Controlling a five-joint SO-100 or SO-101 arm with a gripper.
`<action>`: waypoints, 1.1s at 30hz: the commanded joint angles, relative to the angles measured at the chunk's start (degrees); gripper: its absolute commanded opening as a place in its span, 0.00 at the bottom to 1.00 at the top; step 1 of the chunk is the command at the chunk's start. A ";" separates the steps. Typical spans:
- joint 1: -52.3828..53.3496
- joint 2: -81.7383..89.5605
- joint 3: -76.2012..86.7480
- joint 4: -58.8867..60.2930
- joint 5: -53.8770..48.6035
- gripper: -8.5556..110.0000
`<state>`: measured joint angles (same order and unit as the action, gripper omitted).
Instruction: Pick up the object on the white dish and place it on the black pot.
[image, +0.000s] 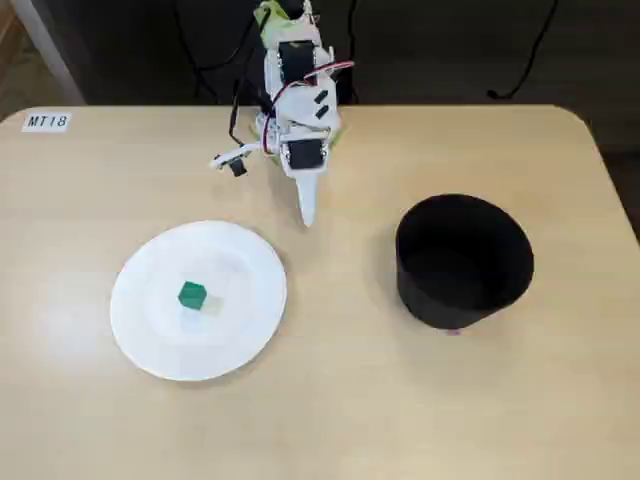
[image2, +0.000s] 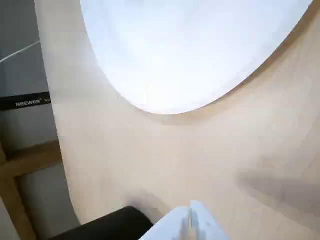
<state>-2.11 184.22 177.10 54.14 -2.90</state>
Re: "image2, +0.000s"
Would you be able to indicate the white paper plate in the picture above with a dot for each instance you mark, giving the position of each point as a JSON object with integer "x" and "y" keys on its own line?
{"x": 187, "y": 50}

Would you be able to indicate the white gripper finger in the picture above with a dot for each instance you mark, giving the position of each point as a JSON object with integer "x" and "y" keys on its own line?
{"x": 205, "y": 225}
{"x": 175, "y": 225}

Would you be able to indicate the black pot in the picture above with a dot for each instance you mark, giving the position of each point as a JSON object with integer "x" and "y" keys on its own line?
{"x": 110, "y": 225}

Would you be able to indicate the wooden frame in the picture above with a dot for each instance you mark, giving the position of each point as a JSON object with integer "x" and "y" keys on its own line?
{"x": 15, "y": 195}

